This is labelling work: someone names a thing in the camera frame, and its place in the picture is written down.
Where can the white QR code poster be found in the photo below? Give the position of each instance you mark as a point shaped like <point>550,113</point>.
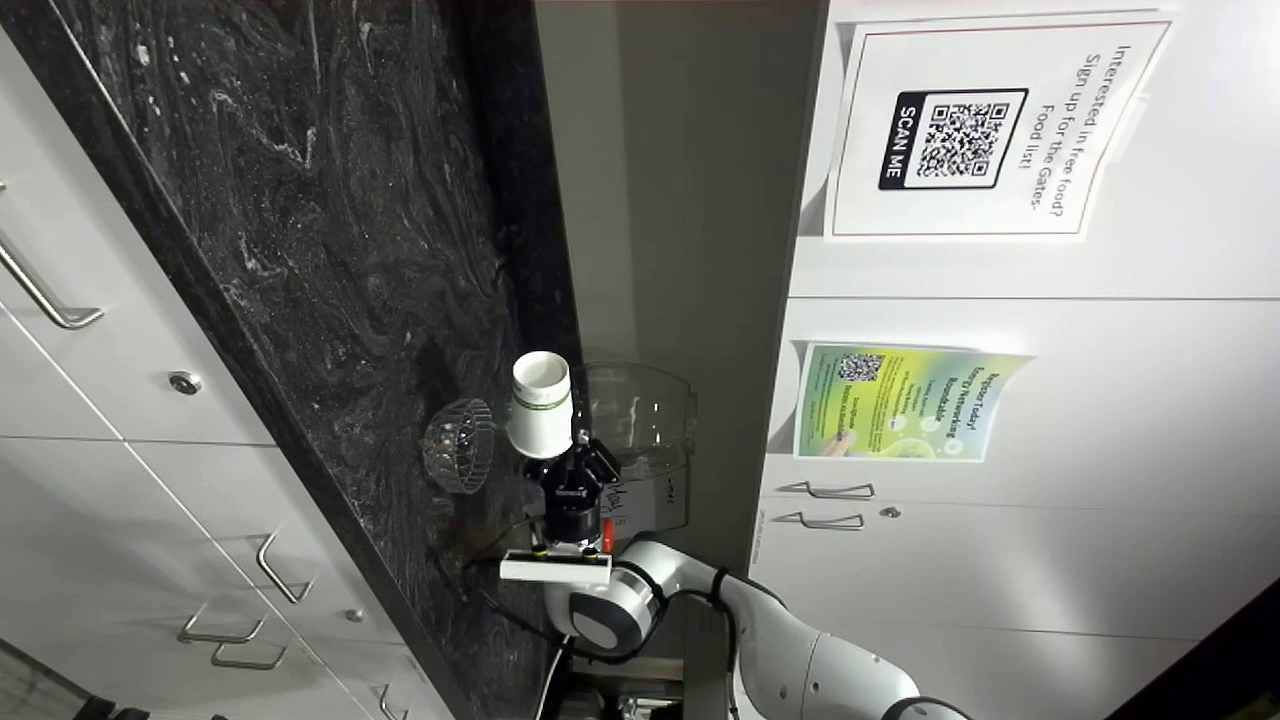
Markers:
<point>984,123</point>

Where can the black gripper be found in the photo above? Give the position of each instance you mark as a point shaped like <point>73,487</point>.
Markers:
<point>570,519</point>

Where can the patterned glass bowl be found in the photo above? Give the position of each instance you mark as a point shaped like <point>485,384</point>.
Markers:
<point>462,444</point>

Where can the white paper cup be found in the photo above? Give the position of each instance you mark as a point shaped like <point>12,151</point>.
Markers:
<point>542,407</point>

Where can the round drawer lock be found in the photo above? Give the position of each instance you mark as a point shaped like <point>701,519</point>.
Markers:
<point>186,380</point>
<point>354,614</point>

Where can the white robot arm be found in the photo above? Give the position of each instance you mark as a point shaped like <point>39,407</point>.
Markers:
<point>801,654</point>

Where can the large clear glass jar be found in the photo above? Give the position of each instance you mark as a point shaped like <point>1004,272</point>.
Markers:
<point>654,425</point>

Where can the green paper flyer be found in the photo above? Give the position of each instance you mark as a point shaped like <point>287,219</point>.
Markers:
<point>905,400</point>

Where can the white wall cabinet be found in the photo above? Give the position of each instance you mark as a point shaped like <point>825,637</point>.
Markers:
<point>1133,400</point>

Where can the round wall cabinet lock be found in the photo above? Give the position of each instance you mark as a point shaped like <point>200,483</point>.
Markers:
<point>891,511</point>

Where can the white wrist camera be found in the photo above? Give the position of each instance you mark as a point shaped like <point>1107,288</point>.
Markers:
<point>554,569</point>

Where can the white base cabinet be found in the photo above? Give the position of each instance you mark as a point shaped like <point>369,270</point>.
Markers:
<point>81,464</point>

